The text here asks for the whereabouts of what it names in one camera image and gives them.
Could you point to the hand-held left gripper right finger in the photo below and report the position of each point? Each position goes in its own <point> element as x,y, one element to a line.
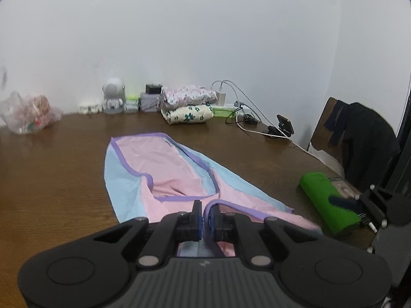
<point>221,227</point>

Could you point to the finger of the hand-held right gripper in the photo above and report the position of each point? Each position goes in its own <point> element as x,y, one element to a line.
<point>345,202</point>

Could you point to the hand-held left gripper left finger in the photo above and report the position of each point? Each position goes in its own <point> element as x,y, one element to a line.
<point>199,224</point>

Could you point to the pink blue garment purple trim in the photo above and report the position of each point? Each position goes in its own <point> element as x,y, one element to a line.
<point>160,166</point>

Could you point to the green cylinder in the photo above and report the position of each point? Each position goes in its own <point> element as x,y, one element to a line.
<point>321,195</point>

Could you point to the white bag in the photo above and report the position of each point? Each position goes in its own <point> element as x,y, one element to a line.
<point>321,157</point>

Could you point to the wooden chair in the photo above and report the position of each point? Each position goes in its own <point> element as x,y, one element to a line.
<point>322,134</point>

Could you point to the phone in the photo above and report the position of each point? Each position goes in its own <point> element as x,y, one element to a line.
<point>285,125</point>

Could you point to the cream garment teal flowers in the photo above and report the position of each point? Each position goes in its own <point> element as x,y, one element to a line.
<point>188,115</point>

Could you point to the black adapter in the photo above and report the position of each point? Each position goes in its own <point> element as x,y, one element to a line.
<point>251,120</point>

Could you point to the white power strip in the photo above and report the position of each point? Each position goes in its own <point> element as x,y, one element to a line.
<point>240,114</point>

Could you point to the white charger block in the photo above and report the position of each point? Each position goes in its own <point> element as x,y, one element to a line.
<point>221,99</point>

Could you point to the pink floral folded garment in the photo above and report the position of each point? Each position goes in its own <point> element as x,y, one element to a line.
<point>189,95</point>

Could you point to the patterned tin box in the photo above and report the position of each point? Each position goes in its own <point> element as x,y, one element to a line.
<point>150,102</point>

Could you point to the green white small box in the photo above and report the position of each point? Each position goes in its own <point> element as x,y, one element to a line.
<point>131,105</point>

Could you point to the black box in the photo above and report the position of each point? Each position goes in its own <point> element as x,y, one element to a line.
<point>153,89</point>

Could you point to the white robot speaker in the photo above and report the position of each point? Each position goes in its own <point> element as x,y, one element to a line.
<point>113,93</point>

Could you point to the white plastic clip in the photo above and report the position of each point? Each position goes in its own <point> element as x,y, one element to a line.
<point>90,109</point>

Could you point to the plastic bag of snacks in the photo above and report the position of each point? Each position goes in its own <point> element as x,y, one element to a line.
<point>29,115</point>

